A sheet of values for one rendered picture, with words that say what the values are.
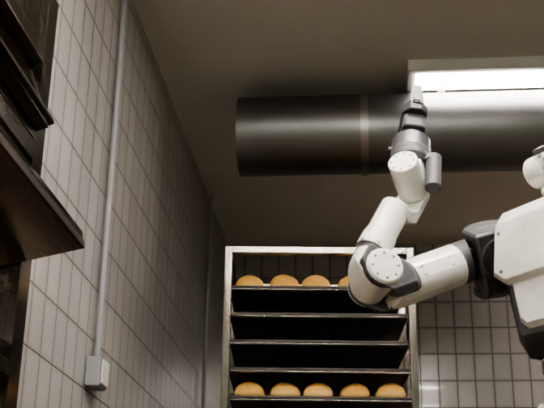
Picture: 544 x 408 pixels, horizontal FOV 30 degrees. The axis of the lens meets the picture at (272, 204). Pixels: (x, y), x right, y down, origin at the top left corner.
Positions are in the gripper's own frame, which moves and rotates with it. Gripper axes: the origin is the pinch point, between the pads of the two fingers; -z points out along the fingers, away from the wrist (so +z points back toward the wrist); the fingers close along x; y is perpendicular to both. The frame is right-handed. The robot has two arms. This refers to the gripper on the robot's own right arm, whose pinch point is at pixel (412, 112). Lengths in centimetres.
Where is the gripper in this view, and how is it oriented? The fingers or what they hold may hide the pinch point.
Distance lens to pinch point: 238.9
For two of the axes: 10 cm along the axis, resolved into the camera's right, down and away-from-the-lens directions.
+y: -9.9, -1.4, 0.3
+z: -1.2, 7.1, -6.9
